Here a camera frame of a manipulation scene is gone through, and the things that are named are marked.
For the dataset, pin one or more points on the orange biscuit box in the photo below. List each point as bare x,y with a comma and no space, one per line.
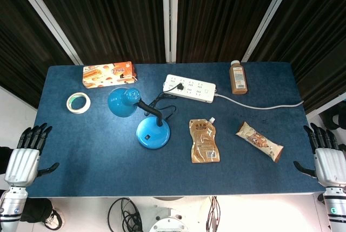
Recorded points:
108,74

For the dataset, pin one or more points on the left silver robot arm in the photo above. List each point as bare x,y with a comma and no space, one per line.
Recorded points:
12,207

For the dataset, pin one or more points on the black white shoe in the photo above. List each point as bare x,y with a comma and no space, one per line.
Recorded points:
54,219

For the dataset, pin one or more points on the white power strip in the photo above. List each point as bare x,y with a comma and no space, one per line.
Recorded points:
189,88

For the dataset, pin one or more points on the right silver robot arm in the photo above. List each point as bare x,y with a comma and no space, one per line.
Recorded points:
335,207

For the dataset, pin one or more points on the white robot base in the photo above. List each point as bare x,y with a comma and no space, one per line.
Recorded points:
167,215

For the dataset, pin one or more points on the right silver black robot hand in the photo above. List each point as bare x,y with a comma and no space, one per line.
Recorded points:
328,165

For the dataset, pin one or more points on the white tape roll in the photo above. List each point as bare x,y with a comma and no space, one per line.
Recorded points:
78,102

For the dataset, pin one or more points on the white partition frame post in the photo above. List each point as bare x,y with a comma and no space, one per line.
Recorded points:
270,15
170,17
46,15

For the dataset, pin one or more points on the blue desk lamp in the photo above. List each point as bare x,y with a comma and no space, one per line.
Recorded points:
151,132

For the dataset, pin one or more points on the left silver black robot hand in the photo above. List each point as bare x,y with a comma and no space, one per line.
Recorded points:
21,161

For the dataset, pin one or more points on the brown drink bottle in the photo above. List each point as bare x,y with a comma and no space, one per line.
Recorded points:
238,78

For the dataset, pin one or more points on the brown spout pouch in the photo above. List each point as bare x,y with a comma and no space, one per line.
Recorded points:
204,141

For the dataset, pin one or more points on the beige snack bar wrapper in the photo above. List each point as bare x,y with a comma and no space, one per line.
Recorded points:
259,141

